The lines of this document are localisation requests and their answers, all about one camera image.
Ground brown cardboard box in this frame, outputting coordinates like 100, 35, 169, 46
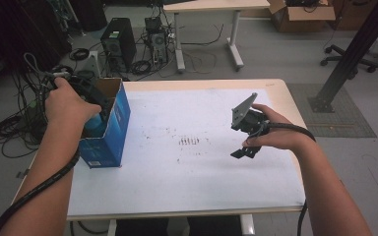
268, 0, 337, 33

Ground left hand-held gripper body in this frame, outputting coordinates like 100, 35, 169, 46
50, 65, 111, 111

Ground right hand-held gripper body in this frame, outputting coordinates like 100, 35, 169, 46
230, 92, 272, 138

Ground black office chair base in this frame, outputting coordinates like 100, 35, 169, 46
319, 43, 378, 74

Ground black computer tower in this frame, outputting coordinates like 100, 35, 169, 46
99, 17, 138, 72

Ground white-legged wooden table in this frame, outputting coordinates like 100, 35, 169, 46
162, 0, 272, 74

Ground black metal post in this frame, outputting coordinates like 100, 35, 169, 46
308, 0, 378, 114

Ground white table leg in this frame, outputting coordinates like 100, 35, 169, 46
239, 213, 256, 236

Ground coiled black cable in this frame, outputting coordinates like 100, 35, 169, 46
68, 47, 91, 62

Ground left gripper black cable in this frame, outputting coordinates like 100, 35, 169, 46
0, 53, 81, 236

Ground thin black floor cable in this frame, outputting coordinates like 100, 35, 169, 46
180, 23, 225, 47

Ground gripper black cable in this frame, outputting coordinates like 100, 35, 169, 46
265, 121, 317, 236
0, 53, 81, 236

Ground person's left hand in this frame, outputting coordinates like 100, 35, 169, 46
44, 77, 102, 133

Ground blue bottle with white cap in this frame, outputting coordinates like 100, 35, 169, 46
84, 112, 108, 140

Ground bundle of black floor cables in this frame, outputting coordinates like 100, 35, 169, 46
0, 70, 57, 159

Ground blue cardboard box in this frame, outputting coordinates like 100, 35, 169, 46
78, 77, 132, 169

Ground white table mat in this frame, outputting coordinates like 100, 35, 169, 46
66, 88, 307, 217

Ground grey floor mat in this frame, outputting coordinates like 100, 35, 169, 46
286, 83, 378, 139

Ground person's right hand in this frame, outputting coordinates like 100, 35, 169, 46
241, 103, 306, 152

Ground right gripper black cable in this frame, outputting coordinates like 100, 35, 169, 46
265, 121, 317, 236

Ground open computer case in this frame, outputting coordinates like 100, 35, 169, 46
144, 16, 170, 65

